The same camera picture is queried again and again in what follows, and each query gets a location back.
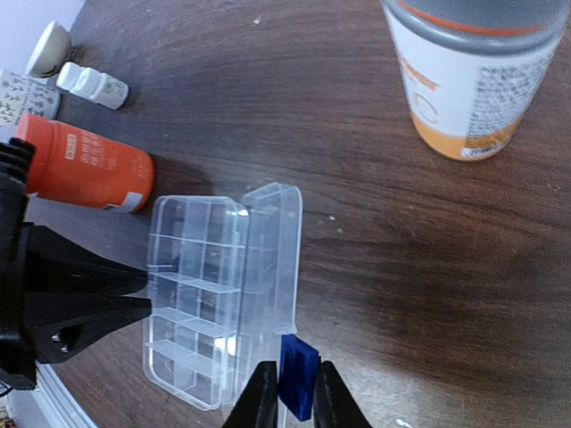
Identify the taller small white bottle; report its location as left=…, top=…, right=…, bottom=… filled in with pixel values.
left=56, top=62, right=129, bottom=110

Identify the clear plastic pill organizer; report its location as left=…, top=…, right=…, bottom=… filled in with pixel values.
left=143, top=183, right=303, bottom=416

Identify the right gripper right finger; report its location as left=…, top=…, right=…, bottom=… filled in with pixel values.
left=313, top=361, right=372, bottom=428

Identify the white floral mug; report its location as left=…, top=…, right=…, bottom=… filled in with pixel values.
left=0, top=69, right=61, bottom=127

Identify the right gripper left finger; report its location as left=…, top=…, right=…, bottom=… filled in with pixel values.
left=222, top=361, right=278, bottom=428

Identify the grey capped white orange bottle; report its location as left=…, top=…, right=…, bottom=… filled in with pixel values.
left=383, top=1, right=570, bottom=161

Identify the plain white bowl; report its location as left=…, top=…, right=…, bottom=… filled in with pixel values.
left=25, top=21, right=72, bottom=78

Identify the orange pill bottle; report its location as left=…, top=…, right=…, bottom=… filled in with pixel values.
left=14, top=114, right=154, bottom=213

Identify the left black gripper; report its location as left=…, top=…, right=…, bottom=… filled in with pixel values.
left=1, top=137, right=152, bottom=391

